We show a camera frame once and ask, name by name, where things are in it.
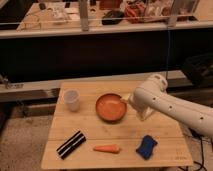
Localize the black cable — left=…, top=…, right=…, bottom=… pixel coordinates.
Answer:
left=189, top=129, right=213, bottom=171

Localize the orange carrot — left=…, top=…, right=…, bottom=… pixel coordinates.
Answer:
left=93, top=144, right=120, bottom=154

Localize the black bag on shelf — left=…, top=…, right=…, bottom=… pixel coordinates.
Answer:
left=102, top=10, right=124, bottom=25

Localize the metal rail beam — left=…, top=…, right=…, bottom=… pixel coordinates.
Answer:
left=0, top=69, right=188, bottom=103

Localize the translucent plastic cup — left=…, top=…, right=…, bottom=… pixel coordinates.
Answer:
left=63, top=89, right=80, bottom=112

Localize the orange object on shelf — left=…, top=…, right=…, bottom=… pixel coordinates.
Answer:
left=124, top=4, right=145, bottom=23

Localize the black striped case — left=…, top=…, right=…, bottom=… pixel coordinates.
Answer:
left=57, top=131, right=86, bottom=159

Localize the white rectangular box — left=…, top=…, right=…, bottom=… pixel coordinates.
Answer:
left=137, top=110, right=153, bottom=121

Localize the orange ceramic bowl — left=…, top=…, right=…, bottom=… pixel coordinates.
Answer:
left=95, top=93, right=127, bottom=122

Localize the wooden table board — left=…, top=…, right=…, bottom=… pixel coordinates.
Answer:
left=41, top=81, right=193, bottom=169

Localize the blue sponge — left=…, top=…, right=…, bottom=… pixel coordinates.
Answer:
left=136, top=135, right=158, bottom=160

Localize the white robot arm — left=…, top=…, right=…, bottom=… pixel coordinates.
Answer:
left=121, top=74, right=213, bottom=138

